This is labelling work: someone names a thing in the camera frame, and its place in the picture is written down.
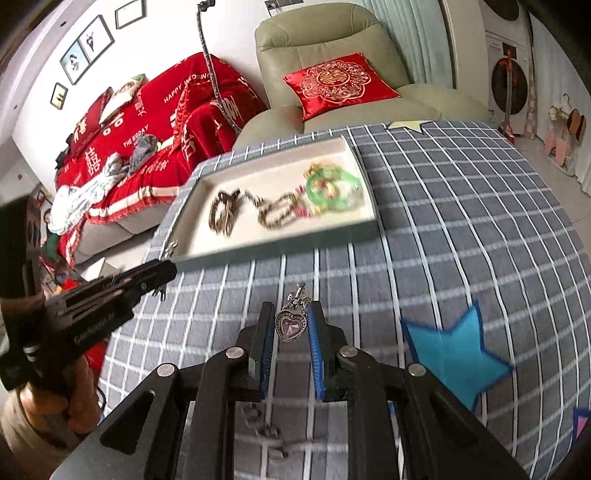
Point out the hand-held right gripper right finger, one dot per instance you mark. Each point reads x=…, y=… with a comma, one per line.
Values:
x=316, y=355

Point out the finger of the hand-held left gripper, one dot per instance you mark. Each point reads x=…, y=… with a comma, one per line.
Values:
x=147, y=277

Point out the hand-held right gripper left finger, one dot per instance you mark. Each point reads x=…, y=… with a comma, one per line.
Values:
x=267, y=350

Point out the silver star hair clip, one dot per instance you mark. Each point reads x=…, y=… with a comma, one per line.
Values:
x=171, y=250

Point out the grey-green jewelry tray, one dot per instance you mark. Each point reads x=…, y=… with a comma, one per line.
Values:
x=249, y=177

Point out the green translucent bangle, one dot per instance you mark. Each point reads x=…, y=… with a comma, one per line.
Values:
x=355, y=189

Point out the person's left forearm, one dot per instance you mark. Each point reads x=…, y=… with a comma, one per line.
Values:
x=27, y=438

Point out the person's left hand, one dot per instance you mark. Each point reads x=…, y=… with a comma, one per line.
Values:
x=74, y=397

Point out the beige sofa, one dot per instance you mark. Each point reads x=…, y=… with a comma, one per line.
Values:
x=131, y=226

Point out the white blue cloth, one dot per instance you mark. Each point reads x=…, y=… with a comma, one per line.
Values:
x=78, y=203

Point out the grey garment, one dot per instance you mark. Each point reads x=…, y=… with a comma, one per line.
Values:
x=143, y=150

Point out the sofa with red blanket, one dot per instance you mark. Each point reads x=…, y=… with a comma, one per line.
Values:
x=152, y=106

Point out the printed figure cushion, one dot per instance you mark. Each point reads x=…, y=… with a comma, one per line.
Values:
x=122, y=94

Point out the grey checked star blanket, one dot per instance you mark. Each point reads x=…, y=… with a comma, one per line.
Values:
x=461, y=207

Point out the flexible phone stand pole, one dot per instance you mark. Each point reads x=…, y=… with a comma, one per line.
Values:
x=214, y=74

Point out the red embroidered cushion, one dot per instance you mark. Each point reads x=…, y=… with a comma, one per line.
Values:
x=341, y=85

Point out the pale green leather armchair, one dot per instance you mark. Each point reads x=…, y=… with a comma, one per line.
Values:
x=318, y=41

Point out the pink hanging decorations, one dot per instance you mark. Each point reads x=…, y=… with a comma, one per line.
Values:
x=565, y=138

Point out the pale pleated curtain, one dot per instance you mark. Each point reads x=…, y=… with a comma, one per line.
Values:
x=415, y=37

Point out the white washing machine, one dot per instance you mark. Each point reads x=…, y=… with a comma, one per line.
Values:
x=508, y=81

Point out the small black picture frame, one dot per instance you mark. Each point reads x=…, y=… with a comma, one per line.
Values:
x=59, y=96

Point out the large black picture frame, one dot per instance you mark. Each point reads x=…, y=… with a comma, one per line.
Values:
x=97, y=39
x=76, y=62

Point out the white certificate frame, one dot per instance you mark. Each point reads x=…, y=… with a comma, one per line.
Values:
x=130, y=14

